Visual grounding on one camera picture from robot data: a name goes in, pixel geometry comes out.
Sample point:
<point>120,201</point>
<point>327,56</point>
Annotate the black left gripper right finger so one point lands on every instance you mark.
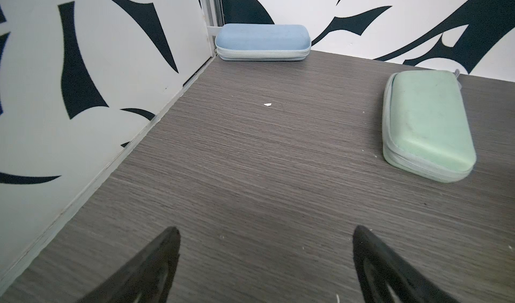
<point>381,272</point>

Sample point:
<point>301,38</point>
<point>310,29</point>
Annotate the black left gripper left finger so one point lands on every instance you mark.
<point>147,277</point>

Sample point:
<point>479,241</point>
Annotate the green zippered case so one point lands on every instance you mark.
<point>425,129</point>

